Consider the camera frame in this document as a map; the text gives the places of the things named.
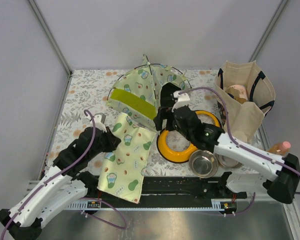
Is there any green avocado pet tent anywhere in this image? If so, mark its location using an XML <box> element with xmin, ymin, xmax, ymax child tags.
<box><xmin>106</xmin><ymin>54</ymin><xmax>192</xmax><ymax>131</ymax></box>

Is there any avocado print cushion mat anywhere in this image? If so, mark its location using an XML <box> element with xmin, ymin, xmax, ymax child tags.
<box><xmin>97</xmin><ymin>113</ymin><xmax>156</xmax><ymax>204</ymax></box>

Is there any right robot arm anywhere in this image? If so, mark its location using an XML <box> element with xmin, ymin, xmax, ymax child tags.
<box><xmin>153</xmin><ymin>106</ymin><xmax>300</xmax><ymax>204</ymax></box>

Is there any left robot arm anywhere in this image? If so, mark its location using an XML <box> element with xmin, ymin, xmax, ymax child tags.
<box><xmin>0</xmin><ymin>127</ymin><xmax>121</xmax><ymax>240</ymax></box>

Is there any steel pet bowl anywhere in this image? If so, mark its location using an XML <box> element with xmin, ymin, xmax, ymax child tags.
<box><xmin>215</xmin><ymin>154</ymin><xmax>243</xmax><ymax>169</ymax></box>
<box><xmin>188</xmin><ymin>150</ymin><xmax>219</xmax><ymax>179</ymax></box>

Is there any floral table mat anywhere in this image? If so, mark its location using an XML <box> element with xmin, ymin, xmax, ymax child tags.
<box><xmin>46</xmin><ymin>68</ymin><xmax>272</xmax><ymax>178</ymax></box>

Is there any yellow double bowl stand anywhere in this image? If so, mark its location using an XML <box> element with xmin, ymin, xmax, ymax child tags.
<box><xmin>156</xmin><ymin>109</ymin><xmax>222</xmax><ymax>165</ymax></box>

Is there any beige canvas tote bag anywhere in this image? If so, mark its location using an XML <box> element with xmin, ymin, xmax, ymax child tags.
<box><xmin>215</xmin><ymin>61</ymin><xmax>276</xmax><ymax>143</ymax></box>

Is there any pink cap plastic bottle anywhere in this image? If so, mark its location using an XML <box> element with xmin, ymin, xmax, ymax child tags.
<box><xmin>267</xmin><ymin>141</ymin><xmax>291</xmax><ymax>156</ymax></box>

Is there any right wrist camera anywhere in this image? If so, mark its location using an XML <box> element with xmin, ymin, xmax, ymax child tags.
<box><xmin>172</xmin><ymin>91</ymin><xmax>190</xmax><ymax>112</ymax></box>

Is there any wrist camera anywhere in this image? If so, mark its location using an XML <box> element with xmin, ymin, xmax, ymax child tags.
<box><xmin>90</xmin><ymin>113</ymin><xmax>107</xmax><ymax>132</ymax></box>
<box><xmin>172</xmin><ymin>91</ymin><xmax>190</xmax><ymax>112</ymax></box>

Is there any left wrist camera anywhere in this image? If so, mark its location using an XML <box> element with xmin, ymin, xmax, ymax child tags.
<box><xmin>90</xmin><ymin>113</ymin><xmax>107</xmax><ymax>132</ymax></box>

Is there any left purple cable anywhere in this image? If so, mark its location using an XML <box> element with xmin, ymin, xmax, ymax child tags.
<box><xmin>0</xmin><ymin>109</ymin><xmax>128</xmax><ymax>240</ymax></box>

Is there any white slotted cable duct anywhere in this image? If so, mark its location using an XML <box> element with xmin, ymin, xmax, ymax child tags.
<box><xmin>65</xmin><ymin>199</ymin><xmax>101</xmax><ymax>211</ymax></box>

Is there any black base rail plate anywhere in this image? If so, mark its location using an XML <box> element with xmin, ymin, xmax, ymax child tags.
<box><xmin>87</xmin><ymin>176</ymin><xmax>247</xmax><ymax>211</ymax></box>

